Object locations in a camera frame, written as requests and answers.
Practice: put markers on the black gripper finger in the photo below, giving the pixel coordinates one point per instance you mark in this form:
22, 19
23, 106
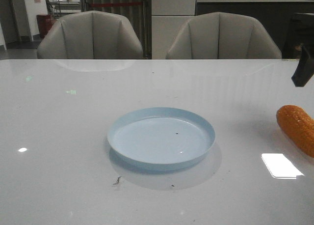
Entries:
305, 67

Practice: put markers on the orange toy corn cob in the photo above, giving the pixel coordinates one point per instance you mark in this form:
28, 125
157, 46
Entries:
298, 126

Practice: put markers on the light blue round plate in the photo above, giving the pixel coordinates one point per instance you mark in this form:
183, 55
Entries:
161, 138

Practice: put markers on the dark wooden chair right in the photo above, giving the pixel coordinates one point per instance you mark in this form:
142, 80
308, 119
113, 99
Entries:
300, 32

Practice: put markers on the dark grey counter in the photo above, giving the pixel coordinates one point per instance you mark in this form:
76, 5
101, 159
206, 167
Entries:
275, 15

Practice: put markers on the beige armchair right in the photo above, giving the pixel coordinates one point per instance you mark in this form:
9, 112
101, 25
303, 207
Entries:
221, 35

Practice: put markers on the beige armchair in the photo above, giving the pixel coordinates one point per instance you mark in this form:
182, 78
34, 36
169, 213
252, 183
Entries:
221, 35
91, 35

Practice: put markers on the white cabinet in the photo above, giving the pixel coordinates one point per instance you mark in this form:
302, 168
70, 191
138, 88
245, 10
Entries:
167, 18

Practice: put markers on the red barrier belt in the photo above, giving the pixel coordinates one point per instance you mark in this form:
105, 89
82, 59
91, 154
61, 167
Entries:
120, 4

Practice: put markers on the beige armchair left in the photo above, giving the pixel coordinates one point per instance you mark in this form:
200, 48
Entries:
91, 35

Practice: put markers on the background metal table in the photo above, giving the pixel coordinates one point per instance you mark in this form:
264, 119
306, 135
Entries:
58, 8

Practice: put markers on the red bin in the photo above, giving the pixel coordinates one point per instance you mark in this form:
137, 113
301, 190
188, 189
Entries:
44, 24

